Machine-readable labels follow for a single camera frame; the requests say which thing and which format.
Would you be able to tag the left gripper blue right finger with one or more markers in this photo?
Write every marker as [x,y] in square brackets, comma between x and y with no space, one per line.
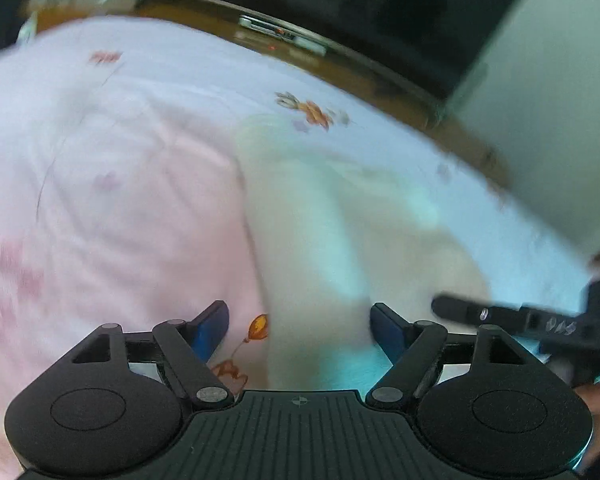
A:
[414,351]

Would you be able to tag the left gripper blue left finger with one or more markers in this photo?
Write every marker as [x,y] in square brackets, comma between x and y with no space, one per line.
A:
[187,348]

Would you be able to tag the white knit sweater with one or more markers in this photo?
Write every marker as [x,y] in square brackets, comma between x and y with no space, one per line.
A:
[332,238]

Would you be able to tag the pink floral bed sheet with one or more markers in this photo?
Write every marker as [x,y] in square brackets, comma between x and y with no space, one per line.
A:
[121,198]

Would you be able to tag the silver set-top box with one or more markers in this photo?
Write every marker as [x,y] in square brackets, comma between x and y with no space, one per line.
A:
[283,34]

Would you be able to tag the wooden tv console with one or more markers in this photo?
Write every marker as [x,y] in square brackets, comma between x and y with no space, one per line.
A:
[340,67]

